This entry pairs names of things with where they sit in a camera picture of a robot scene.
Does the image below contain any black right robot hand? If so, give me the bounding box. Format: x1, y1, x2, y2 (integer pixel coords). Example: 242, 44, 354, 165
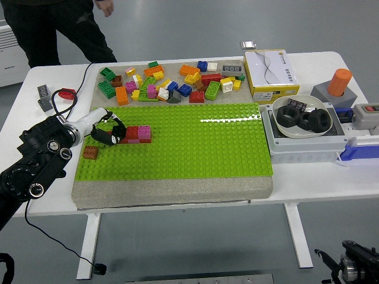
314, 248, 344, 284

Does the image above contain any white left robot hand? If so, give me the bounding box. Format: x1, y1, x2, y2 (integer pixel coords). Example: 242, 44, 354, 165
75, 107, 127, 148

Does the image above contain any person's hand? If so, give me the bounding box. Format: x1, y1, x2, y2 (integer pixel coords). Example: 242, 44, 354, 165
94, 0, 115, 18

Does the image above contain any large green toy brick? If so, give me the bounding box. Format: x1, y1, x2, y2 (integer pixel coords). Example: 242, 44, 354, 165
98, 80, 117, 99

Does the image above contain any long orange toy brick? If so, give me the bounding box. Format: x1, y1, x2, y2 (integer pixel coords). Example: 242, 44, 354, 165
115, 86, 130, 107

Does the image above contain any dark green toy brick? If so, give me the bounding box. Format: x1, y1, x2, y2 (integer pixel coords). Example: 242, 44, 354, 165
99, 67, 117, 82

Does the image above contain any flat lime green toy brick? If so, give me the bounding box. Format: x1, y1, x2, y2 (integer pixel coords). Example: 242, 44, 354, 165
138, 91, 160, 102

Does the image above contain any grey sloped toy brick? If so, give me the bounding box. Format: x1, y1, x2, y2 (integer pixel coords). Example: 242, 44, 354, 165
167, 89, 182, 104

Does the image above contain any green studded baseplate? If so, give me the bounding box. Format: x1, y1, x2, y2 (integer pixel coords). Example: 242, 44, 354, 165
73, 102, 274, 182

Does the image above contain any white table leg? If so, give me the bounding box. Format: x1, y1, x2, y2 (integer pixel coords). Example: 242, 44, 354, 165
76, 212, 101, 280
284, 203, 314, 269

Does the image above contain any person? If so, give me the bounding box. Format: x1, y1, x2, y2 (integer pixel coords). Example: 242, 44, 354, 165
0, 0, 118, 69

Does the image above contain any white heater appliance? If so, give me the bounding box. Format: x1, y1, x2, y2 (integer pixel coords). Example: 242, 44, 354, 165
0, 25, 31, 88

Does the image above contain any grey junction box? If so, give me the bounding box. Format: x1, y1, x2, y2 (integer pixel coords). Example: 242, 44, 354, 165
261, 102, 349, 164

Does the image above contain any large black hex nut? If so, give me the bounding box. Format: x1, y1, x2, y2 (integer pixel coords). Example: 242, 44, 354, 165
307, 108, 332, 133
277, 105, 302, 128

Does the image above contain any small black hex nut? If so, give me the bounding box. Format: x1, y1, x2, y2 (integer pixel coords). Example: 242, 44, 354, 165
297, 111, 313, 131

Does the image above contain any dark blue plastic part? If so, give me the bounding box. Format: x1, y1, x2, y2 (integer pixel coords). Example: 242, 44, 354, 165
335, 108, 355, 124

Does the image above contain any white bowl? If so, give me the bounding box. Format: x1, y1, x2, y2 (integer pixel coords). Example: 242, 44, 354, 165
271, 94, 334, 140

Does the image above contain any dark circuit module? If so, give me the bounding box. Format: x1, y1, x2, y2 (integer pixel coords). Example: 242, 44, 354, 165
286, 98, 308, 112

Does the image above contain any grey block with hole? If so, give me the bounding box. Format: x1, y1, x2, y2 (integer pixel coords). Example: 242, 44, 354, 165
310, 82, 358, 109

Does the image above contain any yellow and white cardboard box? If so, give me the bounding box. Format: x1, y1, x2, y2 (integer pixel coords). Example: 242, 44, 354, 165
243, 49, 300, 104

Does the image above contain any orange cylinder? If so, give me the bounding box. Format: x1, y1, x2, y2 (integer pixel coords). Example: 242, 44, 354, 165
327, 68, 353, 98

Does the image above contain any thin black cord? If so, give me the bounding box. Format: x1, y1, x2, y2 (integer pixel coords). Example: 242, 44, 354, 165
24, 62, 96, 269

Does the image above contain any white cable tie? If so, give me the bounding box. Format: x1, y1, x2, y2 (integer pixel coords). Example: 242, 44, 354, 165
336, 151, 351, 170

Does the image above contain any grey switch box red button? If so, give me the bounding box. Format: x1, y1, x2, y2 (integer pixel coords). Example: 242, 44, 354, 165
351, 103, 379, 130

